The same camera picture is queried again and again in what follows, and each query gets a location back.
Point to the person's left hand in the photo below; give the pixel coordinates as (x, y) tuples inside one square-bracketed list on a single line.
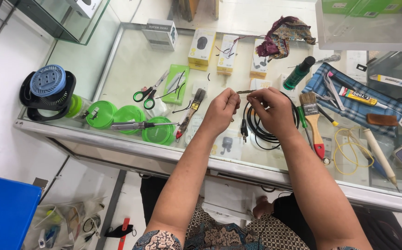
[(218, 113)]

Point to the person's right hand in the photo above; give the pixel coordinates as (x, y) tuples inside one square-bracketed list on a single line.
[(277, 113)]

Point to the black bristle brush red tip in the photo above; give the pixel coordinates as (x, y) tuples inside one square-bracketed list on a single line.
[(191, 113)]

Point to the small white yellow box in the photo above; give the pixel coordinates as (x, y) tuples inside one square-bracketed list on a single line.
[(260, 84)]

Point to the white earbuds box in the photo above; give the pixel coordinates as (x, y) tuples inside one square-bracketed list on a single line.
[(227, 145)]

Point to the green bottle black cap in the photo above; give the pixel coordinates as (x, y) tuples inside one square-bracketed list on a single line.
[(296, 76)]

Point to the black pen yellow tip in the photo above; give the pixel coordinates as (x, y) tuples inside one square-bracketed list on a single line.
[(327, 116)]

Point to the green flat packet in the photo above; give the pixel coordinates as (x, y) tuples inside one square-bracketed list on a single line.
[(175, 86)]

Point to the yellow white earphone box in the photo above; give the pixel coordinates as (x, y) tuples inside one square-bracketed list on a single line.
[(258, 64)]

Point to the metal tweezers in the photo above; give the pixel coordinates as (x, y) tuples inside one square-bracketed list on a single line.
[(334, 92)]

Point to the green round lid container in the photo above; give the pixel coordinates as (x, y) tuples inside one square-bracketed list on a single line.
[(101, 114), (159, 133), (129, 114)]

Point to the yellow white mouse box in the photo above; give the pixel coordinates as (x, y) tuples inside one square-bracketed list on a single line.
[(201, 48)]

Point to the purple patterned cloth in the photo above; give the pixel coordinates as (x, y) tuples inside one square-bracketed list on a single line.
[(284, 36)]

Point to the blue plaid cloth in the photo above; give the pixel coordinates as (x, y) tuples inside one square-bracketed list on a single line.
[(357, 114)]

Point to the grey black screwdriver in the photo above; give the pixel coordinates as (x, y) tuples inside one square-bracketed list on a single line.
[(138, 125)]

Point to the yellow glue tube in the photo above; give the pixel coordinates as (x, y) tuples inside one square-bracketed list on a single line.
[(359, 97)]

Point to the person's foot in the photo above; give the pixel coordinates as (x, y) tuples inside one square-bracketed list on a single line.
[(261, 207)]

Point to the white grey product box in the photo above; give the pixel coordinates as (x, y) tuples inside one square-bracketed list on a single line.
[(159, 34)]

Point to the brown leather pouch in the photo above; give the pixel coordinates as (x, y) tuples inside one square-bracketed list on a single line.
[(382, 119)]

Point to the white soldering iron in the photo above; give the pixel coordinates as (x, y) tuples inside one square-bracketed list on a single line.
[(379, 156)]

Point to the white tube blue print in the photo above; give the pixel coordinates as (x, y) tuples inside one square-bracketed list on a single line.
[(390, 81)]

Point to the person's patterned clothing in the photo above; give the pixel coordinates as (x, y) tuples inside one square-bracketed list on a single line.
[(221, 236)]

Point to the clear display case with boxes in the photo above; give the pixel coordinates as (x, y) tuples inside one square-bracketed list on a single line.
[(367, 24)]

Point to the clear jar with green cap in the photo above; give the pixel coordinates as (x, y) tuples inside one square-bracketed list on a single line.
[(77, 107)]

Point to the red utility knife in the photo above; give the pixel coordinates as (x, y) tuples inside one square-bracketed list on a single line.
[(123, 234)]

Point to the black face mask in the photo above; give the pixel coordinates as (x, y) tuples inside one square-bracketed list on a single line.
[(117, 232)]

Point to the black bag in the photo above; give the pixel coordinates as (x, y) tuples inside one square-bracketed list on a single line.
[(381, 229)]

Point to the blue round plastic disc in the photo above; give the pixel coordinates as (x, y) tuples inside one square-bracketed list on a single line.
[(48, 80)]

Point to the glass display cabinet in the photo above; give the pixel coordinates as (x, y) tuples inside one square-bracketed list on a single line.
[(65, 17)]

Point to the clear plastic bag of items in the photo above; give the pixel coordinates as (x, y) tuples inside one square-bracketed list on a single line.
[(62, 225)]

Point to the blue box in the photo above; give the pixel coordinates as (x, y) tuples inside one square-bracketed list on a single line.
[(4, 211)]

